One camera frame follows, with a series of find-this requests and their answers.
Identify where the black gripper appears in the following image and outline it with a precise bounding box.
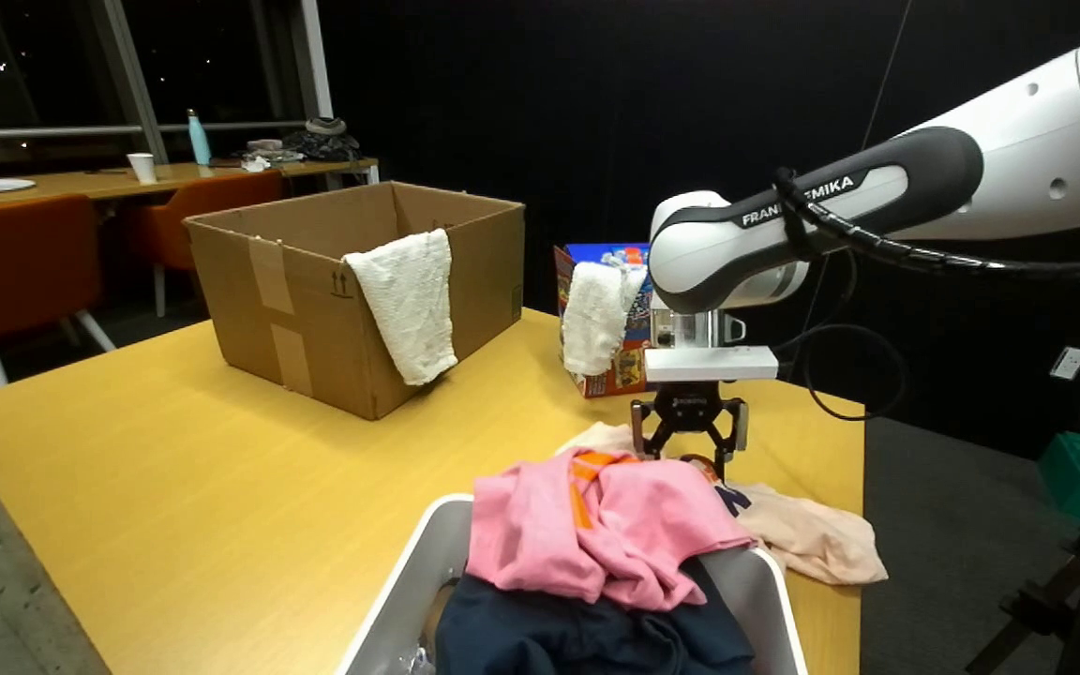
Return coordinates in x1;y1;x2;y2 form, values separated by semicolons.
629;380;753;485

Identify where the beige cloth with orange print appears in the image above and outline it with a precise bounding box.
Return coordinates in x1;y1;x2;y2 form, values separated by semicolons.
556;419;894;589

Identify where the pink cloth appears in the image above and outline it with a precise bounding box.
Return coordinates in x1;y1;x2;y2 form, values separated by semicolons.
460;447;759;615

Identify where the small white terry cloth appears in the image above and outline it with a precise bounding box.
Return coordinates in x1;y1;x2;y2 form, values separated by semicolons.
558;259;645;382

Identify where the blue printed carton box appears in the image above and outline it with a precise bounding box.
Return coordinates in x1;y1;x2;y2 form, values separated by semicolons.
551;239;661;403

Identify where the navy blue cloth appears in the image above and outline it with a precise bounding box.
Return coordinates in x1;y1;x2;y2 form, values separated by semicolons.
430;557;759;675

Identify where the brown cardboard box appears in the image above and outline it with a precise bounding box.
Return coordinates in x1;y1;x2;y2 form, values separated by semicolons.
179;180;530;423

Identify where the white plastic bin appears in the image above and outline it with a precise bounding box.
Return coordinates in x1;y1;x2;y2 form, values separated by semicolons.
339;493;815;675

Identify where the white towel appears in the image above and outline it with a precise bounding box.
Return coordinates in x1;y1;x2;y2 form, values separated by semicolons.
340;225;460;389

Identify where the dark stand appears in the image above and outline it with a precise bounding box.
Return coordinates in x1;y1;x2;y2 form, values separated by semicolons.
964;517;1080;675

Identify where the pile of dark desk items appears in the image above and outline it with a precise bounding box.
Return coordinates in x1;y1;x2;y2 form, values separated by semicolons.
235;115;358;177

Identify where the orange chair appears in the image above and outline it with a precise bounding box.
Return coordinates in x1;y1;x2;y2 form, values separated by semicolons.
123;170;290;322
0;193;120;389

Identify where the light blue bottle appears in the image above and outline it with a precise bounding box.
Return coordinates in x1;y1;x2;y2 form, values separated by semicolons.
183;104;213;177

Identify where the long wooden desk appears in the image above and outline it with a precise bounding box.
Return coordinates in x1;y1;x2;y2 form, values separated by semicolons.
0;153;383;213

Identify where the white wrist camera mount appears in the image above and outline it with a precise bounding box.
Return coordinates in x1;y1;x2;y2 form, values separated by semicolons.
645;313;753;352

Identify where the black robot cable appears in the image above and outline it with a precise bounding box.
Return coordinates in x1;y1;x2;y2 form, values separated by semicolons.
774;167;1080;423

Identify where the metal window frame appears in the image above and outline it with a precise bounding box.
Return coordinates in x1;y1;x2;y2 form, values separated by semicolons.
0;0;334;142

